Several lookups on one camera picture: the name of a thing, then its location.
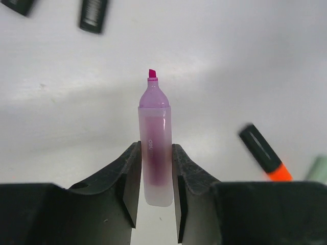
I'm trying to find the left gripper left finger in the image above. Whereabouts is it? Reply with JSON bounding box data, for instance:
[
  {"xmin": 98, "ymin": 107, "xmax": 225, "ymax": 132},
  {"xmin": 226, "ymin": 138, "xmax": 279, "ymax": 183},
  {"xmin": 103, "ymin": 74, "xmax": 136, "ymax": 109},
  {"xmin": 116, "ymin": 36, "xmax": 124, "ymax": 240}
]
[{"xmin": 1, "ymin": 142, "xmax": 142, "ymax": 244}]

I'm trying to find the black highlighter green cap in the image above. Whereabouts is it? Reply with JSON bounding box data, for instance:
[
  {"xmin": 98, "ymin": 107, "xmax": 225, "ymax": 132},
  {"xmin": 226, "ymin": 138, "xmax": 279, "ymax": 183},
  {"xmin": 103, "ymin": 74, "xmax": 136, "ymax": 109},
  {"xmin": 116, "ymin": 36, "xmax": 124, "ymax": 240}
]
[{"xmin": 1, "ymin": 0, "xmax": 36, "ymax": 16}]

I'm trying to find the black highlighter orange cap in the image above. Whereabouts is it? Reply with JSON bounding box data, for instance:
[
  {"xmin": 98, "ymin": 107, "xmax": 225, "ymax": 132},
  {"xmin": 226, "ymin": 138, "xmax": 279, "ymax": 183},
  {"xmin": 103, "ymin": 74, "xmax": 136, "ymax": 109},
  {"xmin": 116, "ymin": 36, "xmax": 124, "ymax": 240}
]
[{"xmin": 238, "ymin": 123, "xmax": 293, "ymax": 181}]

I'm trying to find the pastel green highlighter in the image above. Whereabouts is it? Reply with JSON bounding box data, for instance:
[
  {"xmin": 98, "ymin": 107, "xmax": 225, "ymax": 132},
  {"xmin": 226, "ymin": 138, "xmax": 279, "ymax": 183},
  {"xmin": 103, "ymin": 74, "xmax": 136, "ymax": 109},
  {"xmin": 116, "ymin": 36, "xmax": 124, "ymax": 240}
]
[{"xmin": 305, "ymin": 155, "xmax": 326, "ymax": 184}]

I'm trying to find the pastel purple highlighter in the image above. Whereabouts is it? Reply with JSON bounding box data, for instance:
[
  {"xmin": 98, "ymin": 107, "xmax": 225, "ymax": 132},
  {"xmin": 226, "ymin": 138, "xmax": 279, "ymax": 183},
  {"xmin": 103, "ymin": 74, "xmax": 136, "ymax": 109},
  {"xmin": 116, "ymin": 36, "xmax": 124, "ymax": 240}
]
[{"xmin": 138, "ymin": 69, "xmax": 173, "ymax": 207}]

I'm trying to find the black highlighter blue cap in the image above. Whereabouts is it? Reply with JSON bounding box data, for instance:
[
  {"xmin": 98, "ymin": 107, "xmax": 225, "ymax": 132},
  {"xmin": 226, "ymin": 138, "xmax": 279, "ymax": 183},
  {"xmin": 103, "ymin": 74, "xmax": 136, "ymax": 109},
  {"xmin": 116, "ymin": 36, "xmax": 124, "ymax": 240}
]
[{"xmin": 79, "ymin": 0, "xmax": 109, "ymax": 34}]

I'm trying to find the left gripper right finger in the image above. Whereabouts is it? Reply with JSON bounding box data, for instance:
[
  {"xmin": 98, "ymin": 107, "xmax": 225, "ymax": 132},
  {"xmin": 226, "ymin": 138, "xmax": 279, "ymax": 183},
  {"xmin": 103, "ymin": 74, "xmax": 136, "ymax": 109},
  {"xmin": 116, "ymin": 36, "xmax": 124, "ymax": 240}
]
[{"xmin": 172, "ymin": 144, "xmax": 326, "ymax": 244}]

